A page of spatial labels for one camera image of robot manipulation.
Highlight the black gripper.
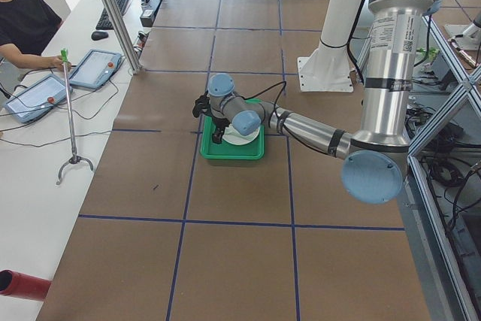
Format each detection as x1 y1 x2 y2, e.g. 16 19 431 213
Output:
211 117 228 144

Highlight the far blue teach pendant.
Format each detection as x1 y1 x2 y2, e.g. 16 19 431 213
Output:
68 49 123 89

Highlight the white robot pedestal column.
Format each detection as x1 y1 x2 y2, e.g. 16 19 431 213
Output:
298 0 364 92

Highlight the black computer keyboard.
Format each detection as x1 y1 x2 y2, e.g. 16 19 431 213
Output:
95 0 131 31

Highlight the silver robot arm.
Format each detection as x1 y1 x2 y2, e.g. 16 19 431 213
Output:
193 0 440 204

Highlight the green handled reacher grabber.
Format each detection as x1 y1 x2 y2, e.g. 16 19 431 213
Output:
56 48 94 186

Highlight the person in black shirt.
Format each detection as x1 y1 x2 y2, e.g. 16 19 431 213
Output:
1 0 63 69

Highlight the person's hand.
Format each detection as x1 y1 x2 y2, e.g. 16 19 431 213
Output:
47 56 71 71

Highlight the black computer mouse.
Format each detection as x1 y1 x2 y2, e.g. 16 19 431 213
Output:
91 30 109 41

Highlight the white round plate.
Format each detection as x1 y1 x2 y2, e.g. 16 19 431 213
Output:
222 125 261 146

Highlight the blue teach pendant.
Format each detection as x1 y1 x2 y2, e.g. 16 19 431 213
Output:
68 49 123 89
4 74 67 123

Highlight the green plastic tray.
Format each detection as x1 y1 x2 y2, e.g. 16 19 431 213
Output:
200 111 265 160

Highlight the near blue teach pendant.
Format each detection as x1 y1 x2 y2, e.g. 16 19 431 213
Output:
4 74 67 123

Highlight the red cylinder bottle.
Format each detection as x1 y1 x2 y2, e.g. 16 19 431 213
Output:
1 270 51 301

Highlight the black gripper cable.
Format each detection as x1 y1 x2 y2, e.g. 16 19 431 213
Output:
244 80 288 119

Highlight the aluminium frame post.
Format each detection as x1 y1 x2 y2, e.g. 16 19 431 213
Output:
101 0 141 74

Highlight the aluminium side frame rail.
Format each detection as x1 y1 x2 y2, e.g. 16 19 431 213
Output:
404 18 480 320

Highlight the brown paper table cover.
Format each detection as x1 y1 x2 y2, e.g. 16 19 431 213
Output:
38 0 430 320

